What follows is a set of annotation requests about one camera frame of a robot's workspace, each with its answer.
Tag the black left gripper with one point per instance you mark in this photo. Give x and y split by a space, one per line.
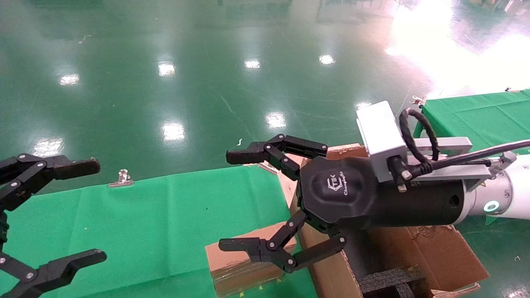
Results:
2 227

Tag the large green table cloth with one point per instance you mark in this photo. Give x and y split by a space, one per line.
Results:
145 227

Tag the silver metal binder clip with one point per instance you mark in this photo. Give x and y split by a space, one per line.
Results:
122 179
419 100
268 167
511 89

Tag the black foam insert block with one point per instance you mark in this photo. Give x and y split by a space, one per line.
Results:
385 280

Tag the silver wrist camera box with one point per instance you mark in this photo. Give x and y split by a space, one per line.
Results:
381 132

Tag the large open cardboard carton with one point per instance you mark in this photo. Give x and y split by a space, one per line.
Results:
439 256

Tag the small long cardboard box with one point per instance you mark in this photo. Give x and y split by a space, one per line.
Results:
236 269

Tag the silver camera mounting bracket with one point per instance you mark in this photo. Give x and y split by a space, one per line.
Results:
451 145

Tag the green cloth with hanging corner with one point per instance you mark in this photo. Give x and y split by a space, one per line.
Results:
476 116

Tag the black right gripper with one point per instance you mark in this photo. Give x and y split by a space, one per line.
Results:
339 194

